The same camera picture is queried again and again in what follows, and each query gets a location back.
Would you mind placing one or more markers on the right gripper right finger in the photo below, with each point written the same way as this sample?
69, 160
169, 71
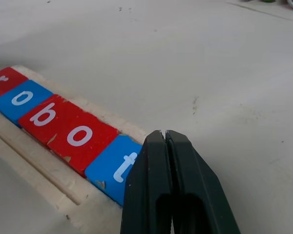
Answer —
197, 190

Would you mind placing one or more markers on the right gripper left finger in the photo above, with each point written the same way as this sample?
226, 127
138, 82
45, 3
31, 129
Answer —
146, 185

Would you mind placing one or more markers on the blue letter t block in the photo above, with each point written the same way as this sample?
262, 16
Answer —
110, 175

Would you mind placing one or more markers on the red letter o block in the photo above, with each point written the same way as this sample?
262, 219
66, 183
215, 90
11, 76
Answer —
80, 143

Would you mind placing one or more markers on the wooden letter tray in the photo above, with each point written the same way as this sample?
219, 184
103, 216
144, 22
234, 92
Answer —
39, 170

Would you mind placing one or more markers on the red letter b block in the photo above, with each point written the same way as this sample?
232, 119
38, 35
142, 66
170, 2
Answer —
46, 117

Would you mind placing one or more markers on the blue letter o block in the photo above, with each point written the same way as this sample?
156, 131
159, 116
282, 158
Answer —
22, 102

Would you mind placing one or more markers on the red letter r block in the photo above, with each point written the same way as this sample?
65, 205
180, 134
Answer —
5, 83

